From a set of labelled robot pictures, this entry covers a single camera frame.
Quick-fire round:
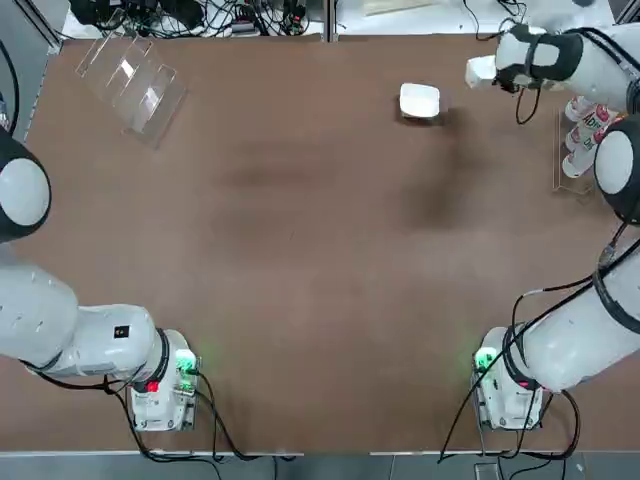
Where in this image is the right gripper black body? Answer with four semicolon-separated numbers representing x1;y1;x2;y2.
492;69;539;95

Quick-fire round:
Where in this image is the black base cable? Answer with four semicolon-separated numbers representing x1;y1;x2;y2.
438;319;584;464
22;364;306;464

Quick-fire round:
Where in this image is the clear stepped plastic holder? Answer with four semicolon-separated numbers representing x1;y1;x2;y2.
74;7;189;151

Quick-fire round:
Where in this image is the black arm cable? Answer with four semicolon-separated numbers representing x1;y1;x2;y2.
512;29;640;126
0;37;22;144

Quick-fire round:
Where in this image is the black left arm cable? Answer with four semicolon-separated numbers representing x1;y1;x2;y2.
0;37;22;144

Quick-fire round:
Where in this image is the clear acrylic bottle shelf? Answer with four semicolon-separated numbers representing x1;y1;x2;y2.
552;107;609;194

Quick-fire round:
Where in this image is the aluminium frame rail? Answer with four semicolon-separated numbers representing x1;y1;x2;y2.
614;0;640;24
0;0;66;54

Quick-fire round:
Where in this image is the white shallow box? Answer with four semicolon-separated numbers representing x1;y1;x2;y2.
464;55;501;90
398;82;442;121

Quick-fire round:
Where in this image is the pink-capped white bottle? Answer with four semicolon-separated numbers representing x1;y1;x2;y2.
564;95;626;124
567;119;609;151
560;148;599;177

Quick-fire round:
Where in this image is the green circuit board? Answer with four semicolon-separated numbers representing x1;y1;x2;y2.
173;349;202;399

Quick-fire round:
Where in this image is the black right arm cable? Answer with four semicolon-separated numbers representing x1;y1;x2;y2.
512;29;640;126

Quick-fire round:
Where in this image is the aluminium frame post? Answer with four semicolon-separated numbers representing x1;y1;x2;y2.
322;0;340;42

